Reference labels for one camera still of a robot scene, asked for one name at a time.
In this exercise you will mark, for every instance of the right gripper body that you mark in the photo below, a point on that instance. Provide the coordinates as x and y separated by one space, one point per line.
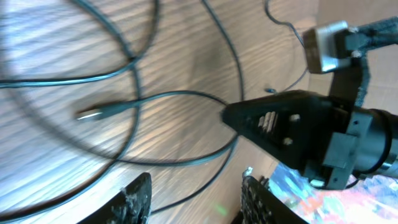
337 147

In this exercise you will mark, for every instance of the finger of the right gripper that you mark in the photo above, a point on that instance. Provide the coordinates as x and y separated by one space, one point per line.
294 127

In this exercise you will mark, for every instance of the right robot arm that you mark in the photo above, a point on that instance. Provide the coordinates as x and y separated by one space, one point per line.
379 152

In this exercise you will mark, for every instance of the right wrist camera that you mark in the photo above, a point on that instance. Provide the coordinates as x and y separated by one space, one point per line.
323 52

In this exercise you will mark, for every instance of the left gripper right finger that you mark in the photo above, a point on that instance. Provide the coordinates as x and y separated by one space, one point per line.
260 205

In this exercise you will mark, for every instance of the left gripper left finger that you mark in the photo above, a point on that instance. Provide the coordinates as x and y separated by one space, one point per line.
132 205

